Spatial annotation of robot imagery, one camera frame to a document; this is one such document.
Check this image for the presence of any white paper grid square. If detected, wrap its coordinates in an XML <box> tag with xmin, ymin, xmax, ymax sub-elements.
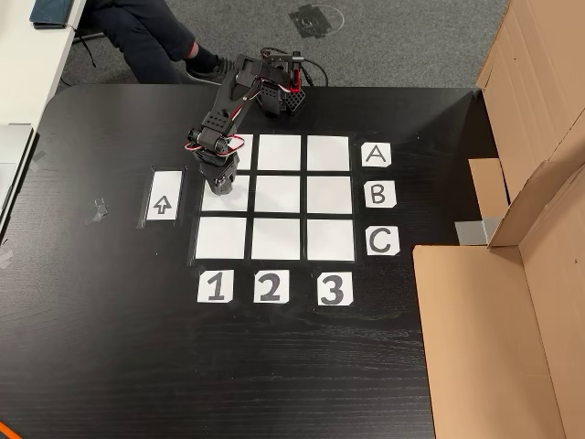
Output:
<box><xmin>306</xmin><ymin>176</ymin><xmax>354</xmax><ymax>215</ymax></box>
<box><xmin>228</xmin><ymin>134</ymin><xmax>254</xmax><ymax>170</ymax></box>
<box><xmin>254</xmin><ymin>175</ymin><xmax>302</xmax><ymax>214</ymax></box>
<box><xmin>195</xmin><ymin>217</ymin><xmax>248</xmax><ymax>261</ymax></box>
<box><xmin>250</xmin><ymin>218</ymin><xmax>302</xmax><ymax>262</ymax></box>
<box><xmin>306</xmin><ymin>219</ymin><xmax>356</xmax><ymax>262</ymax></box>
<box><xmin>201</xmin><ymin>175</ymin><xmax>250</xmax><ymax>212</ymax></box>
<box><xmin>306</xmin><ymin>135</ymin><xmax>351</xmax><ymax>172</ymax></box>
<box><xmin>257</xmin><ymin>134</ymin><xmax>303</xmax><ymax>171</ymax></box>

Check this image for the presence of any white arrow paper sheet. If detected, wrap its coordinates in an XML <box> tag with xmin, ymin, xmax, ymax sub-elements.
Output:
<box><xmin>145</xmin><ymin>170</ymin><xmax>183</xmax><ymax>222</ymax></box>

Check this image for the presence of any red and black clamp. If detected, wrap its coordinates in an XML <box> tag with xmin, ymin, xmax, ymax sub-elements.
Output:
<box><xmin>287</xmin><ymin>50</ymin><xmax>306</xmax><ymax>92</ymax></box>

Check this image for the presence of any paper sheet number 2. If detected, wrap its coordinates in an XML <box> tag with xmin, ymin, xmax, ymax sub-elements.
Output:
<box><xmin>253</xmin><ymin>269</ymin><xmax>290</xmax><ymax>304</ymax></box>

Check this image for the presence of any paper sheet number 1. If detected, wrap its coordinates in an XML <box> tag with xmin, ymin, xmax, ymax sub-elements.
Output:
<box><xmin>197</xmin><ymin>269</ymin><xmax>235</xmax><ymax>304</ymax></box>

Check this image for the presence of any crumpled clear tape piece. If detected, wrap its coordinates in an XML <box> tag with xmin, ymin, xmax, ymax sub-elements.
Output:
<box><xmin>84</xmin><ymin>198</ymin><xmax>109</xmax><ymax>225</ymax></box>

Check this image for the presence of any paper sheet letter A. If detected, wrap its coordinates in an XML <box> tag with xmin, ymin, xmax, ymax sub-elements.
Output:
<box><xmin>361</xmin><ymin>142</ymin><xmax>392</xmax><ymax>168</ymax></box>

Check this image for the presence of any person's leg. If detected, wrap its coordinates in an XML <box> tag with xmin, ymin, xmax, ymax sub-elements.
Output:
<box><xmin>84</xmin><ymin>0</ymin><xmax>239</xmax><ymax>86</ymax></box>

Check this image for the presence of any paper sheet number 3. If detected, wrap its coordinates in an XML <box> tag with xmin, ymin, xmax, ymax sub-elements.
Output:
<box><xmin>317</xmin><ymin>272</ymin><xmax>354</xmax><ymax>307</ymax></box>

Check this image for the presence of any dark floor tape patch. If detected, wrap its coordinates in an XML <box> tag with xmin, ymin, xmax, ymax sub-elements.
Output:
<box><xmin>288</xmin><ymin>3</ymin><xmax>344</xmax><ymax>40</ymax></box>

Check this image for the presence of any paper sheet letter B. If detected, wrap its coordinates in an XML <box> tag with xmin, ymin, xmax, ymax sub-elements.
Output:
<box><xmin>364</xmin><ymin>180</ymin><xmax>397</xmax><ymax>209</ymax></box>

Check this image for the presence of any paper sheet letter C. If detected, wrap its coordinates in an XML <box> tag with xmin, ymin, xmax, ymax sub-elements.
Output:
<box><xmin>365</xmin><ymin>227</ymin><xmax>400</xmax><ymax>257</ymax></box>

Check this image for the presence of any white desk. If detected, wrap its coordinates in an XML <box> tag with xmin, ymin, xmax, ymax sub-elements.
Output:
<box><xmin>0</xmin><ymin>0</ymin><xmax>88</xmax><ymax>127</ymax></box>

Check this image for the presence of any blue fabric case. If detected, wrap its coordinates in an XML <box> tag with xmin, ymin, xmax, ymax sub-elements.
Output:
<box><xmin>29</xmin><ymin>0</ymin><xmax>88</xmax><ymax>31</ymax></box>

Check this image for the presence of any grey tape strip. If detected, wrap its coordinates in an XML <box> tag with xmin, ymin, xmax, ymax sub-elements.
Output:
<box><xmin>455</xmin><ymin>218</ymin><xmax>502</xmax><ymax>247</ymax></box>

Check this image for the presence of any large brown cardboard sheet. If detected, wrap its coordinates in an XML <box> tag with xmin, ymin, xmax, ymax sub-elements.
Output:
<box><xmin>412</xmin><ymin>0</ymin><xmax>585</xmax><ymax>439</ymax></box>

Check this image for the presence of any black power cable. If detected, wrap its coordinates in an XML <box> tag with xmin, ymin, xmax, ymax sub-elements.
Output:
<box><xmin>301</xmin><ymin>58</ymin><xmax>329</xmax><ymax>88</ymax></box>

